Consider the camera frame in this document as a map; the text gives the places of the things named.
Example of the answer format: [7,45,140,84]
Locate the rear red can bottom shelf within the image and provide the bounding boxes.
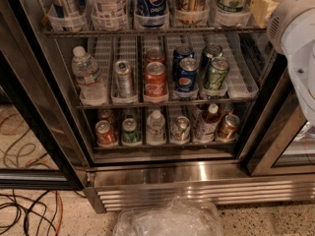
[97,108,115,125]

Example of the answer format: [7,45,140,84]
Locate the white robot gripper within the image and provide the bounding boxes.
[250,0,315,55]

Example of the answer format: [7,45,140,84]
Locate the front blue pepsi can middle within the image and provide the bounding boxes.
[175,57,198,92]

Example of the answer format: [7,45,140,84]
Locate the black cables on floor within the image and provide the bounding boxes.
[0,189,87,236]

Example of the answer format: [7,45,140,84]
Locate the rear blue pepsi can middle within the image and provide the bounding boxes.
[172,44,194,80]

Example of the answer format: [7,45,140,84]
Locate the red can bottom shelf front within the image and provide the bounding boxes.
[95,120,116,147]

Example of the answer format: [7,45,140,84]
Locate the clear water bottle middle shelf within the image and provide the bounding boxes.
[72,46,106,106]

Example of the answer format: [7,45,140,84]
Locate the stainless steel glass-door fridge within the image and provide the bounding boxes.
[0,0,315,213]

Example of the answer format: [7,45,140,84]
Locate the blue pepsi can top shelf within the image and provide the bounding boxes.
[137,0,166,28]

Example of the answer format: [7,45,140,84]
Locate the rear green soda can middle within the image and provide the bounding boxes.
[199,43,223,75]

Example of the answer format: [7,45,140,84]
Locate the red can shelf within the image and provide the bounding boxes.
[95,120,116,147]
[97,108,115,125]

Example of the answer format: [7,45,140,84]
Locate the white labelled can top shelf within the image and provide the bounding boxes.
[92,0,127,30]

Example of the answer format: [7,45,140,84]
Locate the clear water bottle bottom shelf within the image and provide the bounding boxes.
[146,110,165,146]

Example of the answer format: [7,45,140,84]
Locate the clear water bottle shelf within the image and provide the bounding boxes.
[146,110,165,146]
[72,46,106,106]

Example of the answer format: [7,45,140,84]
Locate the white blue can top left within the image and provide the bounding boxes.
[48,0,87,32]

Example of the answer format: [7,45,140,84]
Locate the front green soda can middle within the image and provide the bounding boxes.
[203,57,229,90]

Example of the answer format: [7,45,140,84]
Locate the white green can bottom shelf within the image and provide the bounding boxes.
[170,116,191,142]

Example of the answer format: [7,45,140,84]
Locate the front red coke can middle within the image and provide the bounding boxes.
[145,62,166,97]

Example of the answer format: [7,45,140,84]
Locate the clear plastic bag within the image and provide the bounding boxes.
[113,197,223,236]

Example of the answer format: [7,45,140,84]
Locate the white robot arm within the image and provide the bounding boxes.
[250,0,315,125]

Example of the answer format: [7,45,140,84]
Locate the rear red coke can middle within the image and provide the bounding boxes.
[145,47,166,64]

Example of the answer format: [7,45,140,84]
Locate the silver soda can middle shelf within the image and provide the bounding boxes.
[113,60,134,98]

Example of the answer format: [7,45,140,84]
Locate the orange cable on floor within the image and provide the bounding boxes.
[48,190,64,236]

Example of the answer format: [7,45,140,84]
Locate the empty clear plastic tray middle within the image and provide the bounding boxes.
[210,32,260,99]

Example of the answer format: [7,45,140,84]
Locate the orange brown can bottom shelf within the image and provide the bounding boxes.
[218,114,240,140]

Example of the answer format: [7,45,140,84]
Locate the amber tea bottle bottom shelf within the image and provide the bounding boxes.
[194,103,220,144]

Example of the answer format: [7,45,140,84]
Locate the brown striped can top shelf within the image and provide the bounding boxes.
[175,0,206,25]

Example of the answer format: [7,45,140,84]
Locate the red coke can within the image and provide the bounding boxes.
[145,62,166,97]
[145,47,166,64]

